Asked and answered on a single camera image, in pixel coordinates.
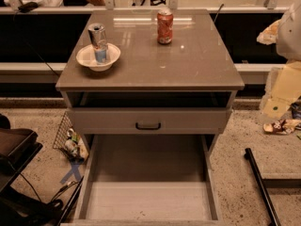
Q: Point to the redbull can silver blue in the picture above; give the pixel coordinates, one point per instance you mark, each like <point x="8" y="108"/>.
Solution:
<point x="98" y="40"/>

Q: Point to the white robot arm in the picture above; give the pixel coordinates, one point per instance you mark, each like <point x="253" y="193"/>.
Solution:
<point x="289" y="32"/>

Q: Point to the grey counter cabinet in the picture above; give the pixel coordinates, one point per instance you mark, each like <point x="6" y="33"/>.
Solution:
<point x="193" y="71"/>

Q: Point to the white paper bowl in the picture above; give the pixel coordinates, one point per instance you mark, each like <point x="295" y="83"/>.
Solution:
<point x="86" y="58"/>

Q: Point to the orange soda can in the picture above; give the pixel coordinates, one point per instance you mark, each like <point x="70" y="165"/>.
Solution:
<point x="164" y="26"/>

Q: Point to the closed grey drawer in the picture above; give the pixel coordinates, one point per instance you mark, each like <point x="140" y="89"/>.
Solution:
<point x="149" y="120"/>

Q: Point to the open bottom grey drawer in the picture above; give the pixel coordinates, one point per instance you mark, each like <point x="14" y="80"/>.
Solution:
<point x="148" y="180"/>

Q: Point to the snack packets in basket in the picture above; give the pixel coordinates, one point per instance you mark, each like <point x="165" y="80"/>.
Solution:
<point x="74" y="146"/>

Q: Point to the black metal bar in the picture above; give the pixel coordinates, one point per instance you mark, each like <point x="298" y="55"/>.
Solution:
<point x="274" y="221"/>

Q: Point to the brown snack wrapper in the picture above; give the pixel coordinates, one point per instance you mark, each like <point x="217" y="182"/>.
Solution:
<point x="281" y="127"/>

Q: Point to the crumpled chip bag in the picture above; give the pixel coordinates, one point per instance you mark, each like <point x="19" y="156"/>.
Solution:
<point x="269" y="34"/>

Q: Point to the black cart left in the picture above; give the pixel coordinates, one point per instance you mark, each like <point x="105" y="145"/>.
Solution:
<point x="17" y="148"/>

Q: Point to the wire mesh basket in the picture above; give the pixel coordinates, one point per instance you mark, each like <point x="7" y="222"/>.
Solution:
<point x="62" y="133"/>

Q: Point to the black device on rail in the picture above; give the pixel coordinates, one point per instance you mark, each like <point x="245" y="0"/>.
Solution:
<point x="24" y="8"/>

